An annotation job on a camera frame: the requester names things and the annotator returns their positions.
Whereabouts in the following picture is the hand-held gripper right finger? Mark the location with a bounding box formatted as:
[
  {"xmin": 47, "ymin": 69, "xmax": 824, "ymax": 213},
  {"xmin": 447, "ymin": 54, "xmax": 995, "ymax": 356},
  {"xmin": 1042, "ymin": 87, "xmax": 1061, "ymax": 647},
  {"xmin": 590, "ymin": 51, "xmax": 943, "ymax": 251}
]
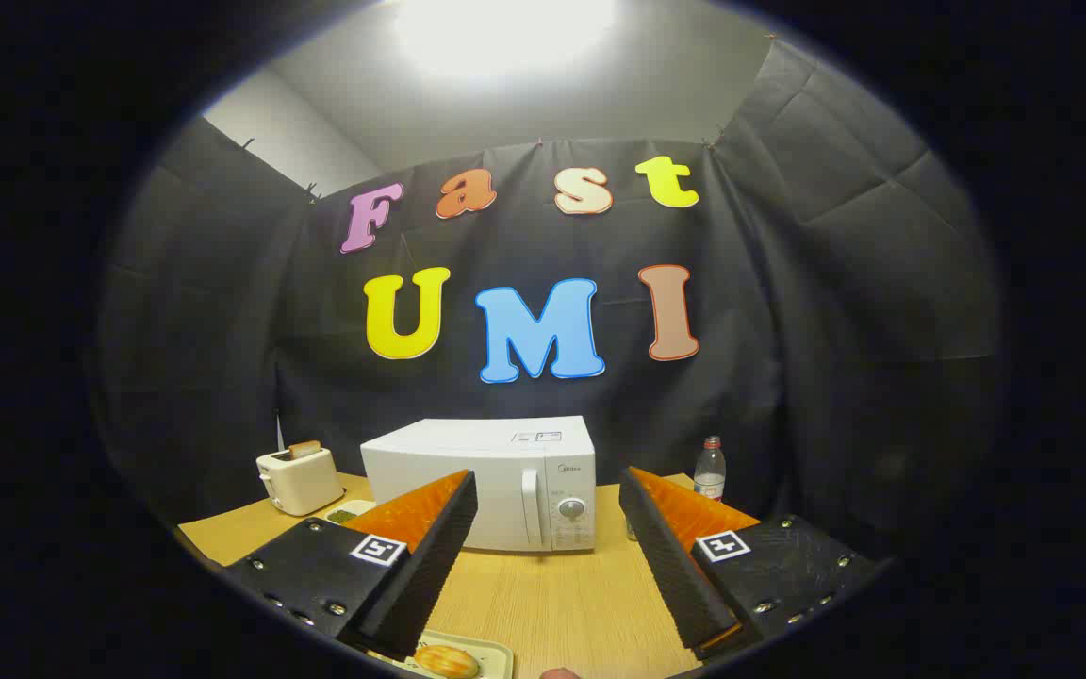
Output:
[{"xmin": 618, "ymin": 466, "xmax": 883, "ymax": 654}]

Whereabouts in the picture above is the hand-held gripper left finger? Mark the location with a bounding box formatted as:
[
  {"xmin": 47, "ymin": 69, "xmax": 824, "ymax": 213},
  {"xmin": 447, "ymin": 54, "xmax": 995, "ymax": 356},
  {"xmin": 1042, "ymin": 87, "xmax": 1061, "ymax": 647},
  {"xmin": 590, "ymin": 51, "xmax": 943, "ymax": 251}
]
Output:
[{"xmin": 222, "ymin": 470, "xmax": 479, "ymax": 661}]

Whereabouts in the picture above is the golden bread bun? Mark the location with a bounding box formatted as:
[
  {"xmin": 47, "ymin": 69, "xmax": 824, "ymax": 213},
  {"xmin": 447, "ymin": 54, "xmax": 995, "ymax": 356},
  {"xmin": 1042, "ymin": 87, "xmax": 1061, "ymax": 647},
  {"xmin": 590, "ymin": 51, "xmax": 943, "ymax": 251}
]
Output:
[{"xmin": 413, "ymin": 644, "xmax": 481, "ymax": 679}]

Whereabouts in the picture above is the white microwave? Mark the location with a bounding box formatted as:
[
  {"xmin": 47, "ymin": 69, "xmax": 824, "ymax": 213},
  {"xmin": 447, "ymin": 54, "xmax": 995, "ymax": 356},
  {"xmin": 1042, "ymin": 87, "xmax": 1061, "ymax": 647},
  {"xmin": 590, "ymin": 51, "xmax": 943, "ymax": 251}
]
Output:
[{"xmin": 360, "ymin": 416, "xmax": 598, "ymax": 554}]

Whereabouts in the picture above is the clear red label bottle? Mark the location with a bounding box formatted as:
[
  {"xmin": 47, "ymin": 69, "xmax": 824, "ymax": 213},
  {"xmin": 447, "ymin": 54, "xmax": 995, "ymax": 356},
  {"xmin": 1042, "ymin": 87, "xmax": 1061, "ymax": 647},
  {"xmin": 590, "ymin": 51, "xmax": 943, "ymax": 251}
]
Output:
[{"xmin": 694, "ymin": 436, "xmax": 727, "ymax": 502}]

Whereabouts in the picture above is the cream serving tray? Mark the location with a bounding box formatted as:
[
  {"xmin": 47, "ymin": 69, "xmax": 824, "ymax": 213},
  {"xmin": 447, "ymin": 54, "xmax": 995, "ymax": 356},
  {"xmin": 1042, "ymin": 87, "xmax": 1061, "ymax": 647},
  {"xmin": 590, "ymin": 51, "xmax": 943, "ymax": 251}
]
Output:
[{"xmin": 369, "ymin": 630, "xmax": 514, "ymax": 679}]

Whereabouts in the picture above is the cream toaster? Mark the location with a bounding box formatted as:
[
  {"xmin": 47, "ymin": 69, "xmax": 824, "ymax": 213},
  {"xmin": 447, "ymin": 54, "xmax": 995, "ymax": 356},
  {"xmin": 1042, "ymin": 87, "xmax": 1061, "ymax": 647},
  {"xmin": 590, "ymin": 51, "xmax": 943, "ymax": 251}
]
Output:
[{"xmin": 255, "ymin": 445, "xmax": 346, "ymax": 517}]

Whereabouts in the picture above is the black backdrop cloth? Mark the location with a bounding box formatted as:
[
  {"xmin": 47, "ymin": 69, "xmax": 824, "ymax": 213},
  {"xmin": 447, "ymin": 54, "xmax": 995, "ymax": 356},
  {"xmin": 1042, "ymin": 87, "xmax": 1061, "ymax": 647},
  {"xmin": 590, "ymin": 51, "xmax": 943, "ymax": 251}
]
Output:
[{"xmin": 95, "ymin": 38, "xmax": 1006, "ymax": 557}]

